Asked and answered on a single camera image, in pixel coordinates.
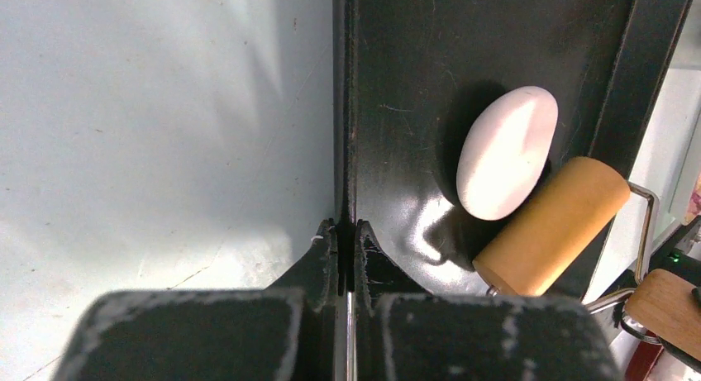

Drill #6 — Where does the white dough ball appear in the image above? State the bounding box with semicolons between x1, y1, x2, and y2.
456;86;559;221

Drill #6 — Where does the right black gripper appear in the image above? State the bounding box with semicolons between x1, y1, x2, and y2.
651;217;700;286

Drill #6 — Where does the black baking tray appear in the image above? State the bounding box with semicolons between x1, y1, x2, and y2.
333;0;693;295

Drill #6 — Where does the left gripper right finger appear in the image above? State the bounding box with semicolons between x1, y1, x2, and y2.
354;221;623;380

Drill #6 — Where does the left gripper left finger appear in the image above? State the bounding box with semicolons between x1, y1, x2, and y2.
54;220;338;380

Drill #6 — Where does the wooden dough roller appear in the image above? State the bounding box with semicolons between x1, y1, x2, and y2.
473;157;700;369

